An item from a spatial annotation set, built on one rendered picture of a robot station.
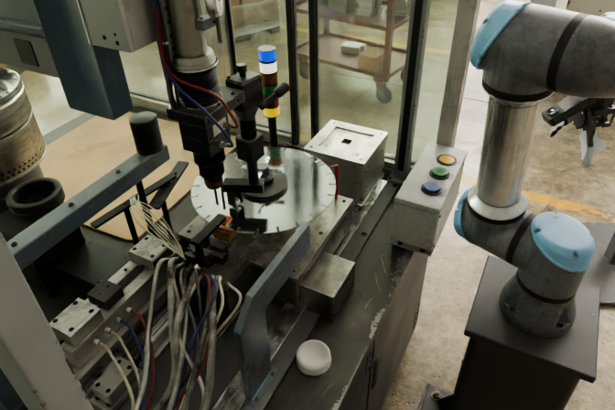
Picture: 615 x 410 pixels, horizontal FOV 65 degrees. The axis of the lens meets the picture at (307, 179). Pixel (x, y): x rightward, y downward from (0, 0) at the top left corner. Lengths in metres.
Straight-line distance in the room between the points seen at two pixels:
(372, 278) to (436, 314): 0.96
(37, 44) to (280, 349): 0.75
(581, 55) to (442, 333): 1.46
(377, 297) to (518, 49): 0.61
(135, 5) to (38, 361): 0.51
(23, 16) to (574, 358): 1.24
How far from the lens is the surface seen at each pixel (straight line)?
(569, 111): 1.33
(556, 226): 1.06
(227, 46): 1.59
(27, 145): 1.45
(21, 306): 0.42
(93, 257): 1.23
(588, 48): 0.79
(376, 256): 1.23
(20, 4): 1.06
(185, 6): 0.78
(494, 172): 0.98
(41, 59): 1.08
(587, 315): 1.25
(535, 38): 0.81
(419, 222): 1.20
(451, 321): 2.11
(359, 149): 1.34
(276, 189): 1.09
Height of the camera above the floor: 1.61
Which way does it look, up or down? 36 degrees down
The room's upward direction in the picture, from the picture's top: 2 degrees counter-clockwise
